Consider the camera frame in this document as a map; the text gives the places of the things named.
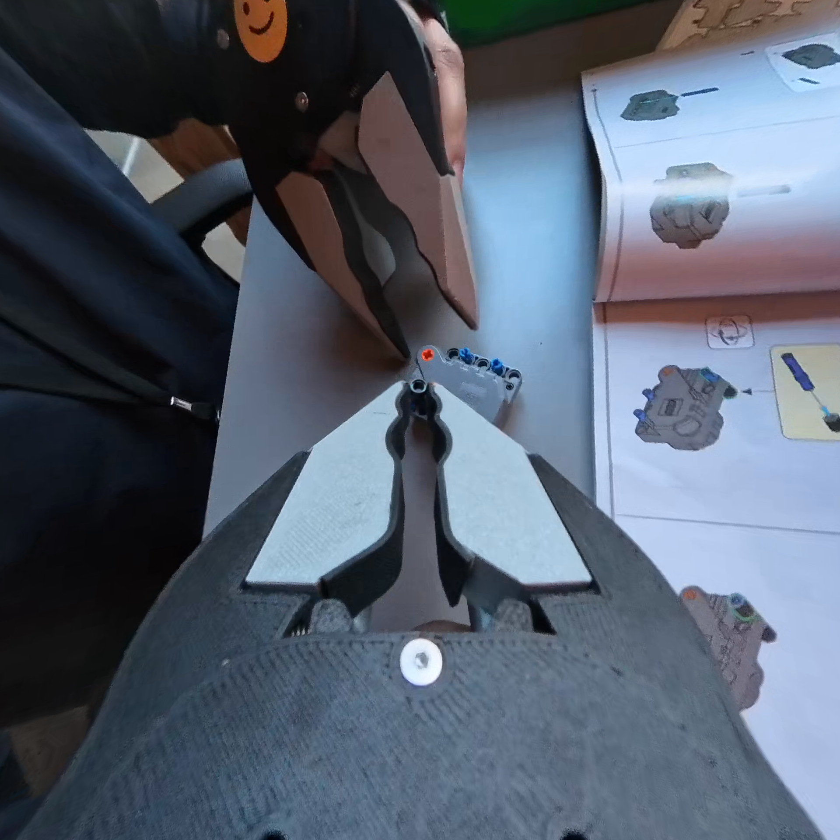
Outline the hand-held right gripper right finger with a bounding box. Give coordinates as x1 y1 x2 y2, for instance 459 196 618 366
425 385 595 607

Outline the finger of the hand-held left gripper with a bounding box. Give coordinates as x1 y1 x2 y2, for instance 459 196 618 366
274 164 413 362
356 70 481 331

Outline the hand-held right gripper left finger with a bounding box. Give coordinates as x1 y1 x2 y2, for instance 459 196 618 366
244 381 413 618

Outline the grey lego motor block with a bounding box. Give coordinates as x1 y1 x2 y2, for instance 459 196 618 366
415 344 525 425

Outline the person's left forearm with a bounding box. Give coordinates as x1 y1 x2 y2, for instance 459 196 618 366
0 0 244 140

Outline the lego instruction booklet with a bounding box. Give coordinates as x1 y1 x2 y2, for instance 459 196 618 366
581 13 840 840

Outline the person's left hand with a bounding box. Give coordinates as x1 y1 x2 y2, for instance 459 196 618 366
419 14 469 189

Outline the grey chair armrest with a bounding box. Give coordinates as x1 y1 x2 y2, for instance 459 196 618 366
150 157 255 238

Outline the green plastic bin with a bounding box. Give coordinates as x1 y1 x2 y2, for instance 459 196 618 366
440 0 683 48

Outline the person's dark clothed torso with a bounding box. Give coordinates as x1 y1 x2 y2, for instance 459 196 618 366
0 46 258 731

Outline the wooden puzzle board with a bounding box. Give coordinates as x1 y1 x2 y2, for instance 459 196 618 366
656 0 840 55

